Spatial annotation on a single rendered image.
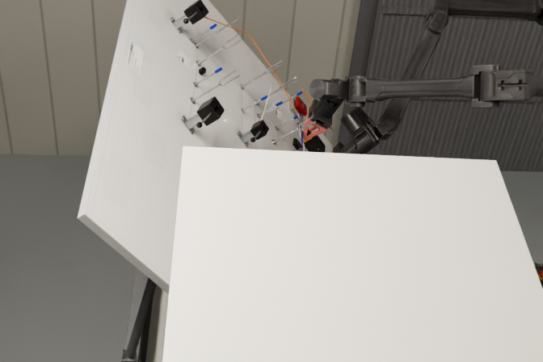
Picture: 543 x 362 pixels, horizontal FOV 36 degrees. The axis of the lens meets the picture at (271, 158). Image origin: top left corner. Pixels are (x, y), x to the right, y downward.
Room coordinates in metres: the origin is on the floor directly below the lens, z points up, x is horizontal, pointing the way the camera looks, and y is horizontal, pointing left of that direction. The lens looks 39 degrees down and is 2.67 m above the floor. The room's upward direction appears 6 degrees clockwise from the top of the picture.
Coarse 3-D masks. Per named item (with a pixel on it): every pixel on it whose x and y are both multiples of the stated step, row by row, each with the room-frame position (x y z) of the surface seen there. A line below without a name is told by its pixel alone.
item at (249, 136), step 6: (252, 126) 1.75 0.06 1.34; (258, 126) 1.72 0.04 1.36; (264, 126) 1.74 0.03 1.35; (240, 132) 1.75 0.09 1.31; (246, 132) 1.75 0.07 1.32; (252, 132) 1.72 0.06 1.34; (258, 132) 1.72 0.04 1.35; (264, 132) 1.72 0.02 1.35; (240, 138) 1.73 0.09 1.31; (246, 138) 1.73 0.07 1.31; (252, 138) 1.68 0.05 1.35; (258, 138) 1.71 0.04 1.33; (246, 144) 1.73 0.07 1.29
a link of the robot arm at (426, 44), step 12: (432, 24) 2.23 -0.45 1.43; (420, 36) 2.23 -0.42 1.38; (432, 36) 2.22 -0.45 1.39; (420, 48) 2.19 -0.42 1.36; (432, 48) 2.20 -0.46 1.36; (408, 60) 2.18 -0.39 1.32; (420, 60) 2.16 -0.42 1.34; (408, 72) 2.12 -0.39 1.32; (420, 72) 2.13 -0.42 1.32; (396, 108) 2.01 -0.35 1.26; (396, 120) 1.98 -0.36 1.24
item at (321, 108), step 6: (312, 102) 2.01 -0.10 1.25; (318, 102) 1.97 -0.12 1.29; (324, 102) 1.95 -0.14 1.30; (330, 102) 1.94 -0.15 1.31; (318, 108) 1.95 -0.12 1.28; (324, 108) 1.94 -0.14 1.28; (330, 108) 1.94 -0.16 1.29; (336, 108) 1.95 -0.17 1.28; (312, 114) 1.92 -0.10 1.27; (318, 114) 1.93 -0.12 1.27; (324, 114) 1.94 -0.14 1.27; (330, 114) 1.94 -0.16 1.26; (324, 120) 1.92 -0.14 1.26; (330, 120) 1.94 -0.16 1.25
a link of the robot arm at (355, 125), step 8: (352, 112) 1.99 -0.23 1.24; (360, 112) 2.00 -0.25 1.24; (344, 120) 1.98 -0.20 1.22; (352, 120) 1.97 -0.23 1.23; (360, 120) 1.97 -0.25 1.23; (368, 120) 1.98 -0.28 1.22; (384, 120) 1.97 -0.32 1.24; (392, 120) 1.97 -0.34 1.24; (352, 128) 1.96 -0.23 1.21; (376, 128) 1.96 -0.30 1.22; (384, 128) 1.95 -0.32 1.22; (392, 128) 1.95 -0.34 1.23
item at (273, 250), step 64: (192, 192) 0.90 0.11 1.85; (256, 192) 0.92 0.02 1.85; (320, 192) 0.93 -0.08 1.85; (384, 192) 0.95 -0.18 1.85; (448, 192) 0.96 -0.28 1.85; (192, 256) 0.78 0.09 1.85; (256, 256) 0.79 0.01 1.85; (320, 256) 0.80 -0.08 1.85; (384, 256) 0.81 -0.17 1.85; (448, 256) 0.83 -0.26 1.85; (512, 256) 0.84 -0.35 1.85; (192, 320) 0.67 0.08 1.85; (256, 320) 0.68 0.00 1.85; (320, 320) 0.69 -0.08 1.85; (384, 320) 0.70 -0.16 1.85; (448, 320) 0.71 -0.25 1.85; (512, 320) 0.72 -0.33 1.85
